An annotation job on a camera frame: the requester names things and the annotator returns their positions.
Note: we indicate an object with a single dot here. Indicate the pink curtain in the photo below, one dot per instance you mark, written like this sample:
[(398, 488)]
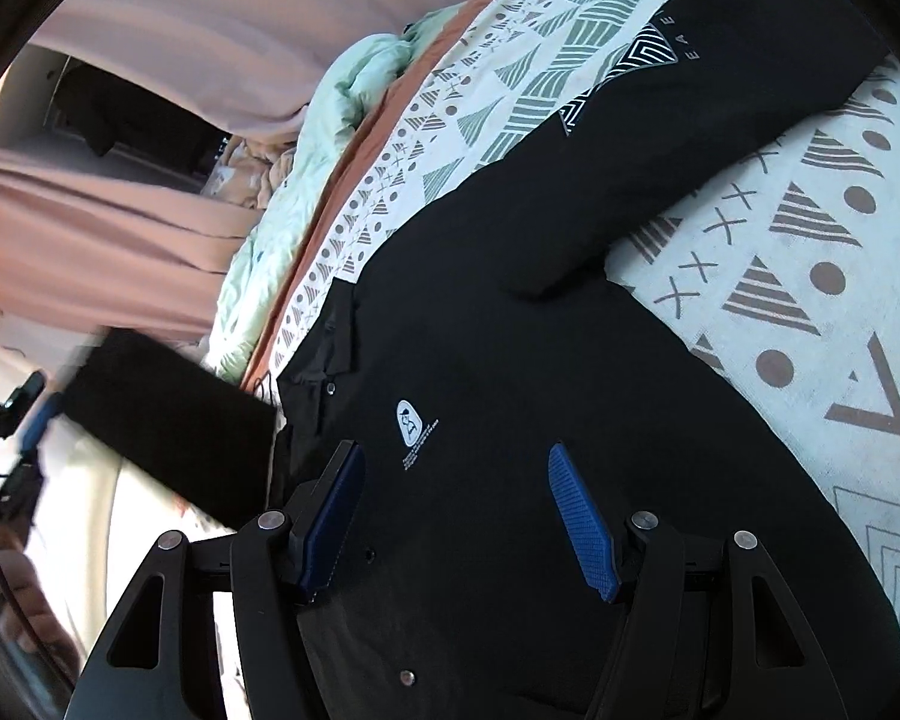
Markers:
[(79, 251), (247, 66)]

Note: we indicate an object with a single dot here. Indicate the pink plush blanket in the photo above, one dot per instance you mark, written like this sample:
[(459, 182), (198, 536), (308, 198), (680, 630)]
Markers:
[(247, 173)]

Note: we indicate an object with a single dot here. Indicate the black button-up shirt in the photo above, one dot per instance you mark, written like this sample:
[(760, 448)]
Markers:
[(504, 490)]

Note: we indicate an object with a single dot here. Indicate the left pink curtain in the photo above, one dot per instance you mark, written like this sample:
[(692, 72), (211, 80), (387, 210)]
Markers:
[(79, 251)]

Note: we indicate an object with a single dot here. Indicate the mint green duvet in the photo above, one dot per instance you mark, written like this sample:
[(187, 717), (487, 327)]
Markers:
[(289, 192)]

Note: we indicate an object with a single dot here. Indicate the patterned white bedspread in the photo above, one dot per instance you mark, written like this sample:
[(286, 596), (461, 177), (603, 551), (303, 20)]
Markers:
[(781, 273)]

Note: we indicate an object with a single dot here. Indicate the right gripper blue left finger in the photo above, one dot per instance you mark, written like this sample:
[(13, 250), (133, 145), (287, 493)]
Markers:
[(321, 515)]

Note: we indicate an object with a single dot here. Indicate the right pink curtain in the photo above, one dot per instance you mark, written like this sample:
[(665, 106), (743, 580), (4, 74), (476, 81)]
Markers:
[(247, 66)]

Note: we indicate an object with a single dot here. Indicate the cream padded headboard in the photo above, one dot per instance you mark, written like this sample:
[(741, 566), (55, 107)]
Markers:
[(98, 514)]

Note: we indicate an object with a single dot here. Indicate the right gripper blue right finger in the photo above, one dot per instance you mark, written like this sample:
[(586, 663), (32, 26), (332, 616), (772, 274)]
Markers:
[(590, 537)]

